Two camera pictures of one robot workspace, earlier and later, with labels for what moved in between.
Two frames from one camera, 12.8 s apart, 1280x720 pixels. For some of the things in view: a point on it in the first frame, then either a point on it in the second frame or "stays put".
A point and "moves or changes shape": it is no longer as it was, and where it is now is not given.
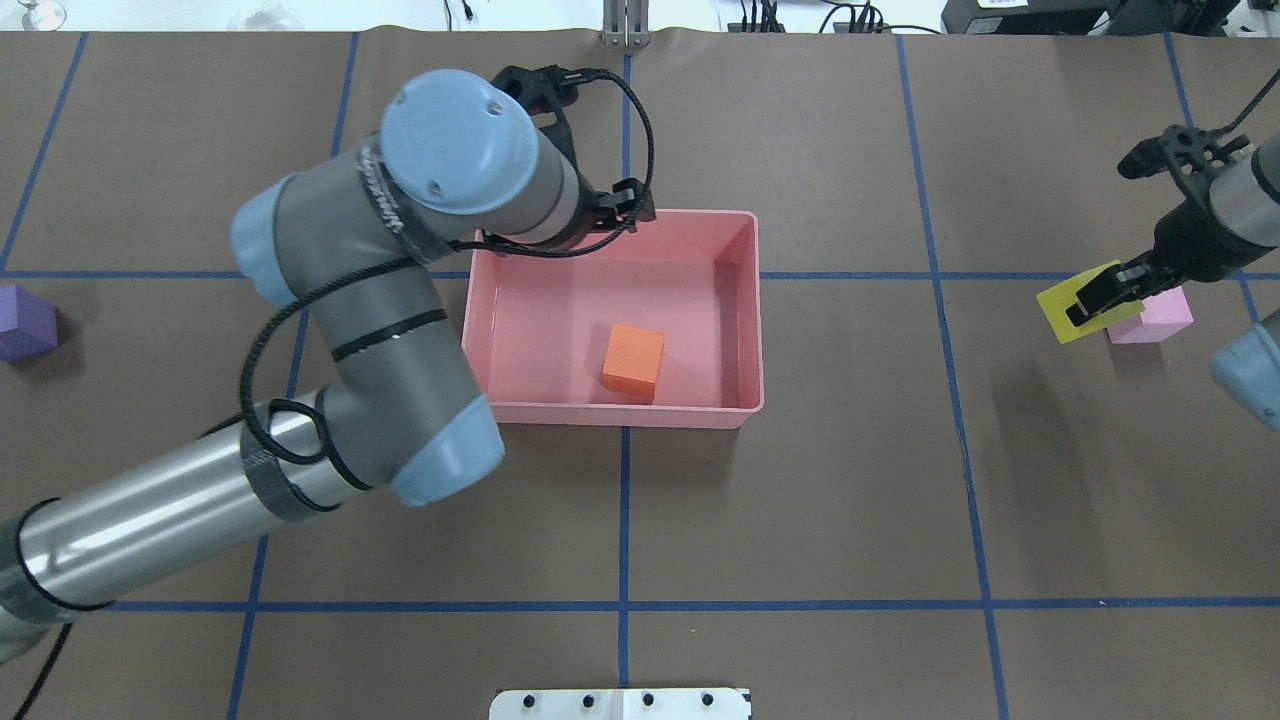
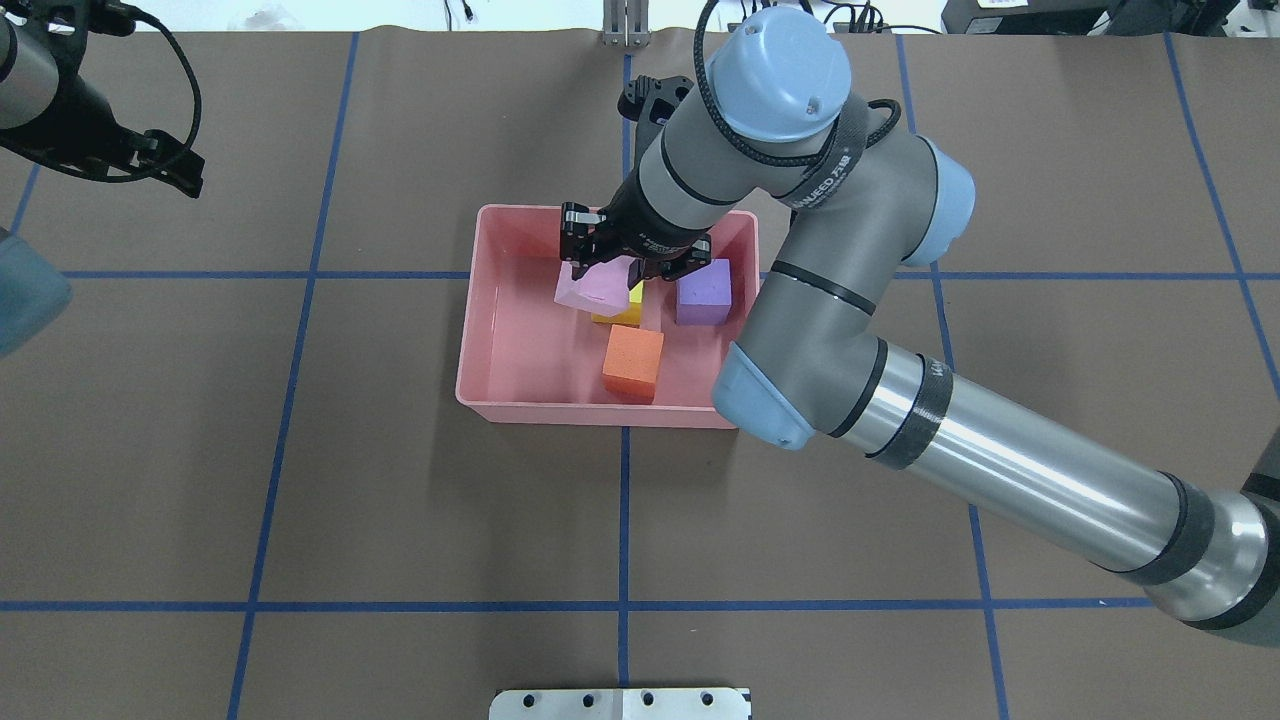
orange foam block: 632,363 stays put
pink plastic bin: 664,329 stays put
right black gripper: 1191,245 -> 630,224
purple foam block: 28,324 moves or changes shape
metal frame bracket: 625,23 stays put
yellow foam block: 1057,300 -> 630,316
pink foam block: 1164,315 -> 603,287
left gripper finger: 629,203 -> 79,133
